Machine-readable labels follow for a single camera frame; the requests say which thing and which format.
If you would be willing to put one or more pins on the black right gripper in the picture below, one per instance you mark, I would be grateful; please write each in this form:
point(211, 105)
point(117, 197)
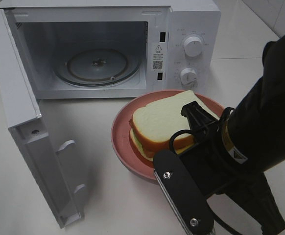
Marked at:
point(195, 174)

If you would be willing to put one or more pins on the toy sandwich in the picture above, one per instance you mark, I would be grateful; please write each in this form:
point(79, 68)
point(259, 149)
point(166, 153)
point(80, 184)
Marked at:
point(153, 125)

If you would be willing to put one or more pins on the pink plate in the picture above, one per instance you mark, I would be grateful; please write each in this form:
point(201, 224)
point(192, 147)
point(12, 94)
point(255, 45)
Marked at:
point(120, 132)

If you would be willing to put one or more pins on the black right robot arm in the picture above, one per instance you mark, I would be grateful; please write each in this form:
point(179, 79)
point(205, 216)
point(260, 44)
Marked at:
point(230, 155)

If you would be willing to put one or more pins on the lower white timer knob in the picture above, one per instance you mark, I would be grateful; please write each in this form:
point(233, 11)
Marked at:
point(188, 76)

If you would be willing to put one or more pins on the upper white power knob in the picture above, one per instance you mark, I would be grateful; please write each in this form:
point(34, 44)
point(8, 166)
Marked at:
point(193, 45)

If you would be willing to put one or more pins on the white microwave oven body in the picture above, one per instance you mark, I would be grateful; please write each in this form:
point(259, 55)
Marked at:
point(153, 30)

